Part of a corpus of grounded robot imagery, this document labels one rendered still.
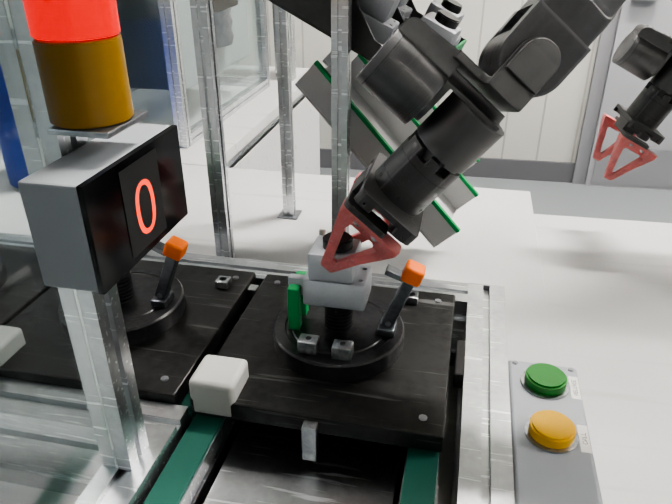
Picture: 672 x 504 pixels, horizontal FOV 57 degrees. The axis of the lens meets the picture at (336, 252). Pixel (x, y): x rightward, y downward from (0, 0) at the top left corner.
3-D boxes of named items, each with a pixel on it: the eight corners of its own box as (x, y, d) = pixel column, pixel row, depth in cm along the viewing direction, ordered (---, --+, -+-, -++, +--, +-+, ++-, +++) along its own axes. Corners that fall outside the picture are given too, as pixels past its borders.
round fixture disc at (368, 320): (410, 311, 71) (411, 297, 70) (394, 391, 59) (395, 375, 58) (293, 298, 74) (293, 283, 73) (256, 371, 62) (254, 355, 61)
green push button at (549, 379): (562, 380, 63) (565, 364, 62) (566, 406, 60) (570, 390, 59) (522, 374, 64) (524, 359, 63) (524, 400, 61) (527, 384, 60)
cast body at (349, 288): (371, 289, 65) (373, 230, 62) (364, 312, 61) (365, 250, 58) (295, 281, 67) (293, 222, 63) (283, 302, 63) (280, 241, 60)
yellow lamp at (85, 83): (148, 109, 40) (136, 31, 38) (107, 132, 36) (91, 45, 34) (79, 105, 41) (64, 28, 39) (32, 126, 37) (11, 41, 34)
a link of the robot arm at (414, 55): (572, 57, 47) (534, 63, 56) (465, -50, 45) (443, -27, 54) (464, 174, 49) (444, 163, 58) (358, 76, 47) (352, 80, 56)
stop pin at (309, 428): (319, 452, 58) (318, 421, 56) (316, 462, 57) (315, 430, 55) (305, 450, 58) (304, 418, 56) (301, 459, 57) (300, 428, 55)
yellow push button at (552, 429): (569, 428, 57) (573, 412, 56) (575, 460, 54) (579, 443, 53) (525, 421, 58) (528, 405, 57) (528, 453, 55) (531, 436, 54)
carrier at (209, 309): (256, 285, 80) (250, 196, 74) (177, 411, 60) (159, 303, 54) (90, 265, 85) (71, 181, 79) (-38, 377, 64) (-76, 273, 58)
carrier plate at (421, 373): (454, 308, 75) (455, 293, 74) (441, 453, 55) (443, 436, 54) (267, 286, 80) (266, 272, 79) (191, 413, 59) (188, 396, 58)
